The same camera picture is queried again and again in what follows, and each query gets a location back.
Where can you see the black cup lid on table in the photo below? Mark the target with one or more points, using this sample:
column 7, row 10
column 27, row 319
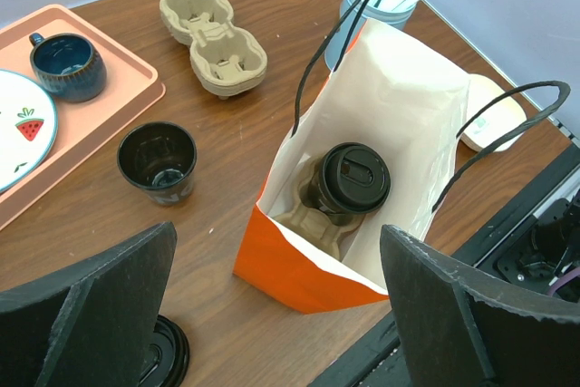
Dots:
column 167, row 359

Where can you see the white panda dish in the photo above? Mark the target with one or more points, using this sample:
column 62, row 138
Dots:
column 499, row 119

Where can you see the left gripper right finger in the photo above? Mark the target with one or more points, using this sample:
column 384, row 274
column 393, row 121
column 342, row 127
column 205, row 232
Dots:
column 460, row 326

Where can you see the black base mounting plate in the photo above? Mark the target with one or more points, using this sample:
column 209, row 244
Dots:
column 531, row 243

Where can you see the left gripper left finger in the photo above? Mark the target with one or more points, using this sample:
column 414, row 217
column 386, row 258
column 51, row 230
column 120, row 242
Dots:
column 90, row 323

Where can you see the dark blue ceramic cup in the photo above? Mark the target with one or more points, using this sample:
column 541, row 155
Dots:
column 68, row 66

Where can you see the black cup lid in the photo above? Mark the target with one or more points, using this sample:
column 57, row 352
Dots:
column 363, row 177
column 167, row 359

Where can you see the dark coffee cup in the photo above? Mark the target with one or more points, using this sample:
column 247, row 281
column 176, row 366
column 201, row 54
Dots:
column 322, row 190
column 159, row 158

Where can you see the white plate with strawberry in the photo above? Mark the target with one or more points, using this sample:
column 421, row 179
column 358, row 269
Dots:
column 29, row 124

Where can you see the single cardboard cup carrier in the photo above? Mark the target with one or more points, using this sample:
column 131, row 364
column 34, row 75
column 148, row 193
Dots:
column 324, row 231

